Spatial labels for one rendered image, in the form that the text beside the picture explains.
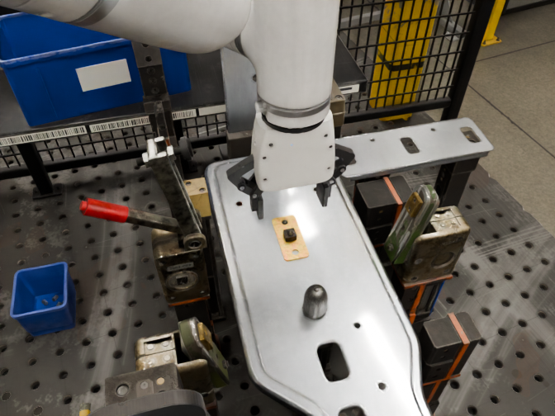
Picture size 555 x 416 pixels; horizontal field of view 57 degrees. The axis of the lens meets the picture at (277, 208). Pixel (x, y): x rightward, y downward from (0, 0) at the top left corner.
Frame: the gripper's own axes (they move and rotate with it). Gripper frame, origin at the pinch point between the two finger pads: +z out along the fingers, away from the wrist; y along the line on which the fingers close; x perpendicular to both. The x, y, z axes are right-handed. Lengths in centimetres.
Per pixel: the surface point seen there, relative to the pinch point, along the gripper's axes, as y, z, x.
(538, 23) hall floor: 225, 106, 208
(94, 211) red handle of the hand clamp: -25.0, -5.6, -0.9
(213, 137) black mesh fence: -4, 32, 55
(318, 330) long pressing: -0.4, 8.3, -15.8
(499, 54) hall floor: 180, 106, 181
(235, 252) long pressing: -8.3, 8.2, -0.6
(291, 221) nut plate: 1.1, 7.9, 3.0
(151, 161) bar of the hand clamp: -17.0, -12.8, -1.8
